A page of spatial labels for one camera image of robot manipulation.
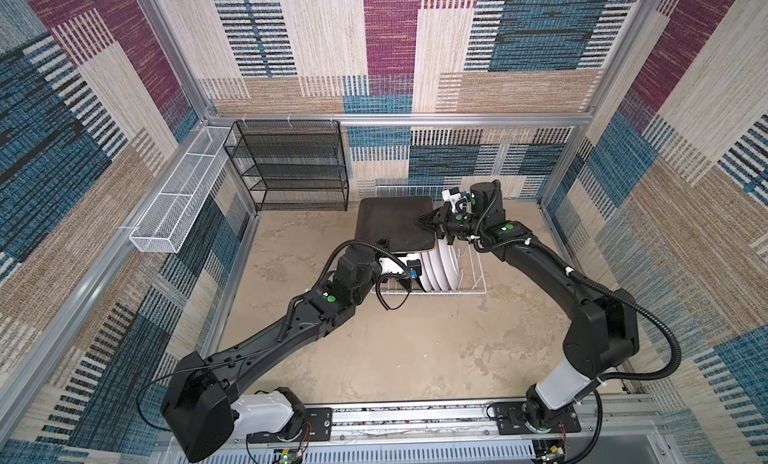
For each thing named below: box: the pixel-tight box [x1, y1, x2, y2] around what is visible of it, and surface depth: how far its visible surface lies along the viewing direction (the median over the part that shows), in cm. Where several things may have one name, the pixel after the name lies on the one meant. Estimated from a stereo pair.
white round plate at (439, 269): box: [427, 248, 451, 291], surface depth 87 cm
